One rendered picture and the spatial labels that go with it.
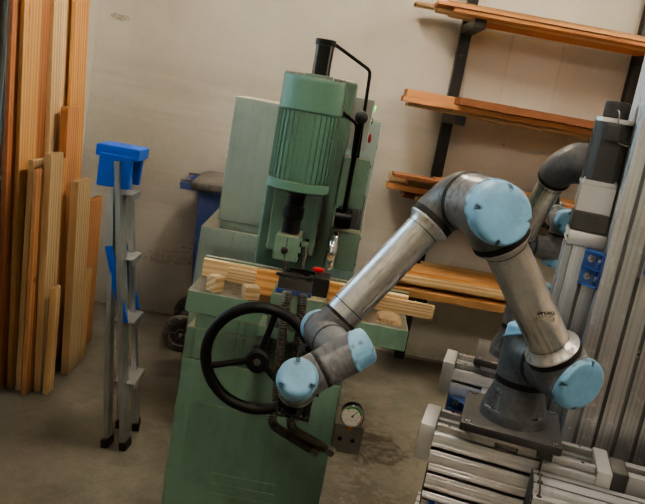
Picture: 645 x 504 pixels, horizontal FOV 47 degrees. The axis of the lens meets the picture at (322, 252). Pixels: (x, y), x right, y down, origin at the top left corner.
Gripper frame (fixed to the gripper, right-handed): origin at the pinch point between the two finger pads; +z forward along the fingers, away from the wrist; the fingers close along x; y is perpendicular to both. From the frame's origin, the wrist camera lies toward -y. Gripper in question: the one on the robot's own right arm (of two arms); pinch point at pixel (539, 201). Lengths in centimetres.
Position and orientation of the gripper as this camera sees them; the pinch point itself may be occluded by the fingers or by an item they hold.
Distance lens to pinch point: 279.3
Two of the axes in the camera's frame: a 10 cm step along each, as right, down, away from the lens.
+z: 0.2, -2.0, 9.8
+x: 10.0, 0.4, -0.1
